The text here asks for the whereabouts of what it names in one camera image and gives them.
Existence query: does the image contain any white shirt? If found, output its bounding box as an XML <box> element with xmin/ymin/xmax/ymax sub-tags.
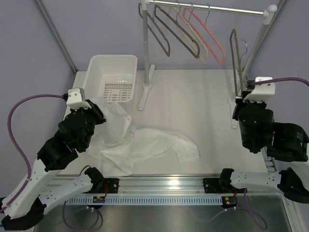
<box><xmin>86</xmin><ymin>97</ymin><xmax>200</xmax><ymax>177</ymax></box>

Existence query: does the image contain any grey hanger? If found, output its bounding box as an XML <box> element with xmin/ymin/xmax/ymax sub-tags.
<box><xmin>229</xmin><ymin>29</ymin><xmax>244</xmax><ymax>98</ymax></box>
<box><xmin>154</xmin><ymin>1</ymin><xmax>201</xmax><ymax>59</ymax></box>
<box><xmin>138</xmin><ymin>2</ymin><xmax>171</xmax><ymax>58</ymax></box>

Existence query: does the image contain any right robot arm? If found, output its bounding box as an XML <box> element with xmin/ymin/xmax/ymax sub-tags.
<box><xmin>218</xmin><ymin>91</ymin><xmax>309</xmax><ymax>203</ymax></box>

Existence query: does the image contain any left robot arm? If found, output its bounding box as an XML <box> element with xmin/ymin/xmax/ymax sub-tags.
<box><xmin>0</xmin><ymin>100</ymin><xmax>106</xmax><ymax>231</ymax></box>

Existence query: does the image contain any pink hanger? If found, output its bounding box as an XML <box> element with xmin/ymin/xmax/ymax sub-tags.
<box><xmin>182</xmin><ymin>8</ymin><xmax>226</xmax><ymax>65</ymax></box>

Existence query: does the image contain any cream hanger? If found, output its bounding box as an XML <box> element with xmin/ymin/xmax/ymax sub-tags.
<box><xmin>168</xmin><ymin>7</ymin><xmax>209</xmax><ymax>63</ymax></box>

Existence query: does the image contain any white plastic basket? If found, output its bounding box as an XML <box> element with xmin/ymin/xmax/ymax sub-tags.
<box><xmin>83</xmin><ymin>55</ymin><xmax>138</xmax><ymax>102</ymax></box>

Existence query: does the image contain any clothes rack metal white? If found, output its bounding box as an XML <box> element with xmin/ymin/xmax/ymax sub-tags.
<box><xmin>138</xmin><ymin>0</ymin><xmax>278</xmax><ymax>129</ymax></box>

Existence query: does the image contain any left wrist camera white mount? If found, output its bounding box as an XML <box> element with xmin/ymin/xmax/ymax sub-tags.
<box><xmin>66</xmin><ymin>87</ymin><xmax>92</xmax><ymax>111</ymax></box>

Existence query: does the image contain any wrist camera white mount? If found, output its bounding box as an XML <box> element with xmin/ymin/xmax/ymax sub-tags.
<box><xmin>244</xmin><ymin>83</ymin><xmax>275</xmax><ymax>103</ymax></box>
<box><xmin>66</xmin><ymin>87</ymin><xmax>92</xmax><ymax>111</ymax></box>

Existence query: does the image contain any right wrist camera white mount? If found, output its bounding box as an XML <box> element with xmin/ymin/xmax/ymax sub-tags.
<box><xmin>244</xmin><ymin>83</ymin><xmax>275</xmax><ymax>103</ymax></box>

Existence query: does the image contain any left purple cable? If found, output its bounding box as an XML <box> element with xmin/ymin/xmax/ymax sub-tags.
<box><xmin>0</xmin><ymin>93</ymin><xmax>70</xmax><ymax>216</ymax></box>

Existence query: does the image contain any aluminium rail with cable duct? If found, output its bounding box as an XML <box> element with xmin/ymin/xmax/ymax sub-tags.
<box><xmin>30</xmin><ymin>174</ymin><xmax>294</xmax><ymax>206</ymax></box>

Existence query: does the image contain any left enclosure frame post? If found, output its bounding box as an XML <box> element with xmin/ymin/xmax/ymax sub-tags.
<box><xmin>33</xmin><ymin>0</ymin><xmax>78</xmax><ymax>75</ymax></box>

